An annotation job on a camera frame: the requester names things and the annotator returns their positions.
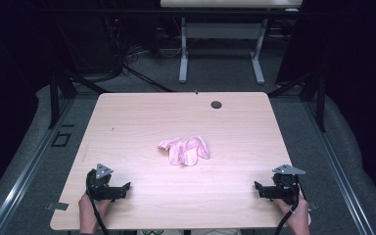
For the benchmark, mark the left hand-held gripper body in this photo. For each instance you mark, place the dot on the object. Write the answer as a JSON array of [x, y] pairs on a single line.
[[103, 187]]

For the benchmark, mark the pink cloth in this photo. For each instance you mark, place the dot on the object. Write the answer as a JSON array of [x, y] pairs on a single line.
[[184, 151]]

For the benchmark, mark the person's right hand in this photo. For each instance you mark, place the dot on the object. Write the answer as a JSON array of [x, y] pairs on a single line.
[[293, 212]]

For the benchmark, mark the dark table grommet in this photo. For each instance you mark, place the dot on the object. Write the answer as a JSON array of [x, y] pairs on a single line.
[[216, 104]]

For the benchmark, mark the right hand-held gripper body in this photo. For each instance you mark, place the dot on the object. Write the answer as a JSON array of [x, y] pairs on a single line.
[[284, 187]]

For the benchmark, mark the aluminium floor rail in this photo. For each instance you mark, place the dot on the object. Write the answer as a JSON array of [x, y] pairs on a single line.
[[23, 182], [339, 176]]

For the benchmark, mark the black tape strip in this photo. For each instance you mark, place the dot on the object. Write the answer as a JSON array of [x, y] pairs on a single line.
[[67, 125]]

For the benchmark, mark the black metal frame stand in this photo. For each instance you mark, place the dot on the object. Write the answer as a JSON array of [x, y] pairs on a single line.
[[57, 88], [313, 94]]

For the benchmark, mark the person's left hand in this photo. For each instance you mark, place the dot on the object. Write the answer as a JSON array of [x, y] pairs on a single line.
[[91, 209]]

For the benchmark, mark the black curtain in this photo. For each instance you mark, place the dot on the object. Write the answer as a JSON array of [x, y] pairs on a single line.
[[362, 81]]

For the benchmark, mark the metal table bracket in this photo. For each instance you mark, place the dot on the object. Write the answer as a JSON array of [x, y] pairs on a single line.
[[312, 205], [57, 206]]

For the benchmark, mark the white desk with metal legs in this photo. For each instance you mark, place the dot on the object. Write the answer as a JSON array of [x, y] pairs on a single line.
[[222, 31]]

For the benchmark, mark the black crossbar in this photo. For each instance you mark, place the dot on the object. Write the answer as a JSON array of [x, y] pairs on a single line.
[[163, 11]]

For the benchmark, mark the black tape square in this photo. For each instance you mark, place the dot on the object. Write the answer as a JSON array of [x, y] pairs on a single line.
[[61, 140]]

